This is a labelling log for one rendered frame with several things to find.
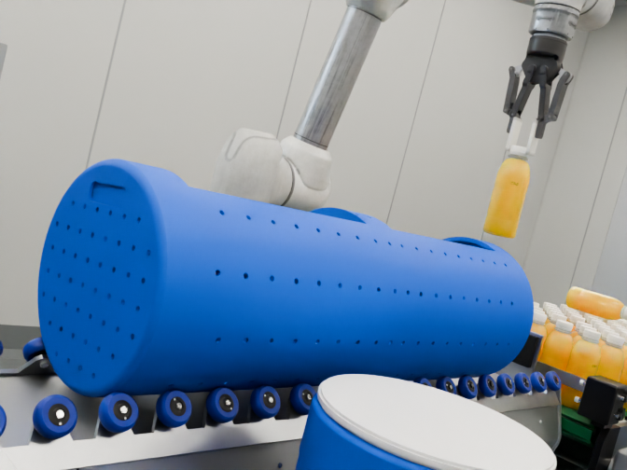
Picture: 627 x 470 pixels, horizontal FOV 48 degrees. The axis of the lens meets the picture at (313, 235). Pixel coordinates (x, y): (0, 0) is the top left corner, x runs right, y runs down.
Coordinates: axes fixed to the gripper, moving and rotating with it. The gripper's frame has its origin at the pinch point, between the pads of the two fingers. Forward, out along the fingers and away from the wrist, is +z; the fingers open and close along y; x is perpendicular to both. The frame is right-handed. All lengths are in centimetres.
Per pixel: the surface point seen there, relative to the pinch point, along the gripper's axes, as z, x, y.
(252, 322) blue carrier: 34, -77, 10
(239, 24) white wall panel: -49, 138, -261
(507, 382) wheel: 49, -1, 11
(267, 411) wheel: 47, -69, 9
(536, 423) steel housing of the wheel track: 59, 13, 14
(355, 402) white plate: 38, -72, 24
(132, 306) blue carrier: 33, -91, 5
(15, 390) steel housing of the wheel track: 49, -94, -10
